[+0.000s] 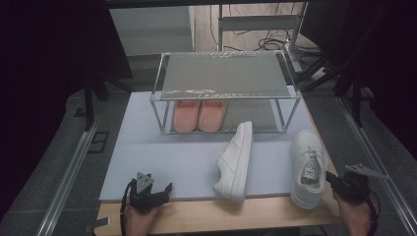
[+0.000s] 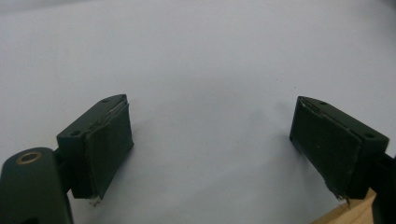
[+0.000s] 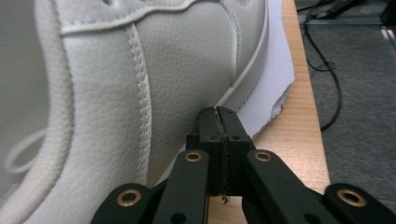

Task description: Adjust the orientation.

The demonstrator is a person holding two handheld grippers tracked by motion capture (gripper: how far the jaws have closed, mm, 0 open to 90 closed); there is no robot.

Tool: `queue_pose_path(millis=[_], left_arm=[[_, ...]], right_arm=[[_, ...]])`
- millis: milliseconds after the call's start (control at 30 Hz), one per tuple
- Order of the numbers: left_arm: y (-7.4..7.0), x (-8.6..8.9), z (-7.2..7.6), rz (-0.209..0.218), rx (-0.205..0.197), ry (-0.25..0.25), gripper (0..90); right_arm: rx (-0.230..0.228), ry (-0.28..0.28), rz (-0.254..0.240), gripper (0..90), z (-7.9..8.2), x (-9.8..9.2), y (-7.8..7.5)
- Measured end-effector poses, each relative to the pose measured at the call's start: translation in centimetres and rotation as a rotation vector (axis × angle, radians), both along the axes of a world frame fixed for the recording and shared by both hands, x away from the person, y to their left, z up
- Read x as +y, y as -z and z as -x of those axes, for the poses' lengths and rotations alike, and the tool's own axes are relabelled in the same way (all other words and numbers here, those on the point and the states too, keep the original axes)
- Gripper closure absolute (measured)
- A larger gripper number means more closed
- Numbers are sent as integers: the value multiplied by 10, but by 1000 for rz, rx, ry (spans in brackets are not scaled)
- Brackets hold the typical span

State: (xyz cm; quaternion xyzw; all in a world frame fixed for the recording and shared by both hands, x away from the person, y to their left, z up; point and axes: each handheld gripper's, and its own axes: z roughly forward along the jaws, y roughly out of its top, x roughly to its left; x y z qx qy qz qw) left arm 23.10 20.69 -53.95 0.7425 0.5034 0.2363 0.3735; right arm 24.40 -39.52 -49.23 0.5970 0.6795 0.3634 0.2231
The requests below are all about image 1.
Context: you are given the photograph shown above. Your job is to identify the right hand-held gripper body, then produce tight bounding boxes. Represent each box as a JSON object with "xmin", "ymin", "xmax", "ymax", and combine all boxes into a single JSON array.
[{"xmin": 335, "ymin": 162, "xmax": 389, "ymax": 204}]

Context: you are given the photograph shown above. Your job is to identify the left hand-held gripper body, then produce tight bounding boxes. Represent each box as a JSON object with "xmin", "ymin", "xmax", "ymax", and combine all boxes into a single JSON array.
[{"xmin": 129, "ymin": 171, "xmax": 161, "ymax": 212}]

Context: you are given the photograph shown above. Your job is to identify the white sneaker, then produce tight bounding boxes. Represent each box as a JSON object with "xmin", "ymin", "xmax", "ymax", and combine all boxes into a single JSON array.
[
  {"xmin": 212, "ymin": 121, "xmax": 254, "ymax": 203},
  {"xmin": 289, "ymin": 129, "xmax": 329, "ymax": 210}
]

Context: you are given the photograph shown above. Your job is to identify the pink slipper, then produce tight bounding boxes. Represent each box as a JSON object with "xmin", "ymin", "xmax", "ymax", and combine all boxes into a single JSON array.
[
  {"xmin": 172, "ymin": 99, "xmax": 202, "ymax": 134},
  {"xmin": 197, "ymin": 99, "xmax": 228, "ymax": 133}
]

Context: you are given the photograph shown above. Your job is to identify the two-tier metal shoe rack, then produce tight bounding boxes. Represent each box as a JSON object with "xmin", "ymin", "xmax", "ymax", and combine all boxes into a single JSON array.
[{"xmin": 149, "ymin": 49, "xmax": 302, "ymax": 136}]

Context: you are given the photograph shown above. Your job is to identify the person's left hand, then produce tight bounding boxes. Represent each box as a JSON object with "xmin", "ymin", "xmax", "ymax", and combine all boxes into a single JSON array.
[{"xmin": 126, "ymin": 206, "xmax": 161, "ymax": 236}]

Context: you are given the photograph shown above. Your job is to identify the person's right hand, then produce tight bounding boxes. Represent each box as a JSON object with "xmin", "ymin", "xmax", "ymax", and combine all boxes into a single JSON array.
[{"xmin": 332, "ymin": 193, "xmax": 375, "ymax": 236}]

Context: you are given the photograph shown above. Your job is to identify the light blue mat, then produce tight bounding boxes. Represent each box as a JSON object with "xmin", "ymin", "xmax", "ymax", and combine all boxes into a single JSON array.
[{"xmin": 98, "ymin": 86, "xmax": 330, "ymax": 202}]

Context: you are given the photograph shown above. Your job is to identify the black tripod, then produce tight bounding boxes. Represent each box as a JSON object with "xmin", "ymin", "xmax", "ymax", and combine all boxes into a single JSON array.
[{"xmin": 298, "ymin": 48, "xmax": 366, "ymax": 129}]

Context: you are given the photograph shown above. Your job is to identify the black stand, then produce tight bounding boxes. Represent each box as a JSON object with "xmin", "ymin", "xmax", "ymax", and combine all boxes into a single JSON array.
[{"xmin": 83, "ymin": 65, "xmax": 134, "ymax": 132}]

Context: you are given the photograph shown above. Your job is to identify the grey panel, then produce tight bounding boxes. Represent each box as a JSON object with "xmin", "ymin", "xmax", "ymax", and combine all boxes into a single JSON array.
[{"xmin": 109, "ymin": 6, "xmax": 195, "ymax": 57}]

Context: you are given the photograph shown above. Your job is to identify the white metal stand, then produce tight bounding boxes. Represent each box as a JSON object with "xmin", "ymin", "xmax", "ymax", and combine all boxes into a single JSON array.
[{"xmin": 217, "ymin": 2, "xmax": 310, "ymax": 74}]

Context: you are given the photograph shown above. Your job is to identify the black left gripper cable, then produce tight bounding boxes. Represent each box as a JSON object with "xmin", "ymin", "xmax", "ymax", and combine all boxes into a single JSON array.
[{"xmin": 119, "ymin": 179, "xmax": 136, "ymax": 236}]

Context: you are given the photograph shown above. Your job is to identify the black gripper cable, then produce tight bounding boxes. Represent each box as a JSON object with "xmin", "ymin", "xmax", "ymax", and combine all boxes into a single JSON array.
[
  {"xmin": 367, "ymin": 190, "xmax": 382, "ymax": 236},
  {"xmin": 119, "ymin": 179, "xmax": 136, "ymax": 236}
]

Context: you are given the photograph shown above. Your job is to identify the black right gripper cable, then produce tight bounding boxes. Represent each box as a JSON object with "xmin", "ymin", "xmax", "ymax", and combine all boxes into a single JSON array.
[{"xmin": 367, "ymin": 190, "xmax": 382, "ymax": 236}]

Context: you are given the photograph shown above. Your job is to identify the metal floor rail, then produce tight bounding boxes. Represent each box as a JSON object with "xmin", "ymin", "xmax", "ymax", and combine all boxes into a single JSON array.
[
  {"xmin": 35, "ymin": 111, "xmax": 103, "ymax": 236},
  {"xmin": 337, "ymin": 96, "xmax": 417, "ymax": 235}
]

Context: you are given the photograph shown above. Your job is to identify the black floor cables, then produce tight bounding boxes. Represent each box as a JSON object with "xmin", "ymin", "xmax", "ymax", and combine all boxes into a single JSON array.
[{"xmin": 209, "ymin": 3, "xmax": 324, "ymax": 67}]

